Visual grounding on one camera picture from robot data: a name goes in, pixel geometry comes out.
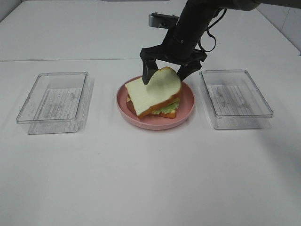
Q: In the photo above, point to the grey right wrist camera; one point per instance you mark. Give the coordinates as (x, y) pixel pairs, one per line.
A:
(162, 21)

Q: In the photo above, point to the clear plastic left tray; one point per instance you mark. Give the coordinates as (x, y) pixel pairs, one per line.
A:
(57, 103)

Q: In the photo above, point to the clear plastic tray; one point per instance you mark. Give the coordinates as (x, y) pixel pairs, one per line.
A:
(233, 100)
(57, 103)

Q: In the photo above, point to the clear plastic right tray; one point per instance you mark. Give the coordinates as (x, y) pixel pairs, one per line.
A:
(233, 100)

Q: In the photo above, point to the pink round plate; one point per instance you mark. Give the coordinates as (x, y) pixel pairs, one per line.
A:
(186, 107)

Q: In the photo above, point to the bacon strip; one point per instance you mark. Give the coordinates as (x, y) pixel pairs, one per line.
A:
(130, 106)

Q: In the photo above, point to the yellow cheese slice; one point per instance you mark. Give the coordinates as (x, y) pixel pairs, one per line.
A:
(128, 99)

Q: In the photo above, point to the green lettuce leaf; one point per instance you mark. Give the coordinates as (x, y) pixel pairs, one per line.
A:
(167, 109)

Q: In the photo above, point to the bread slice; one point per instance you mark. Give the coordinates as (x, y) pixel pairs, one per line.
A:
(164, 86)
(170, 115)

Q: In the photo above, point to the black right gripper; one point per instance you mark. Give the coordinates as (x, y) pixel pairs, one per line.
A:
(178, 46)

